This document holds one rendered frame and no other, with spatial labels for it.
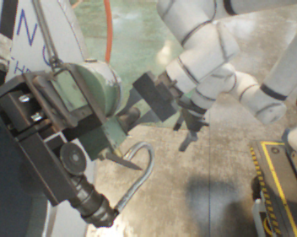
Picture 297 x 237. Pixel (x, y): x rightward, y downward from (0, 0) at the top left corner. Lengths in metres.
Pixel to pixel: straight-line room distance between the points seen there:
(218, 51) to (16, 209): 0.64
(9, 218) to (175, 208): 0.83
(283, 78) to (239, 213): 0.81
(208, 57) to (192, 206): 0.96
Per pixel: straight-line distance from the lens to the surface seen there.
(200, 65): 0.57
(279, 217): 1.09
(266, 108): 0.84
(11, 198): 0.78
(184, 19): 0.60
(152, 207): 1.36
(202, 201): 1.41
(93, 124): 0.48
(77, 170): 0.42
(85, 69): 0.49
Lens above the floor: 1.21
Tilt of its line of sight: 42 degrees down
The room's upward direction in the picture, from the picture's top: 1 degrees counter-clockwise
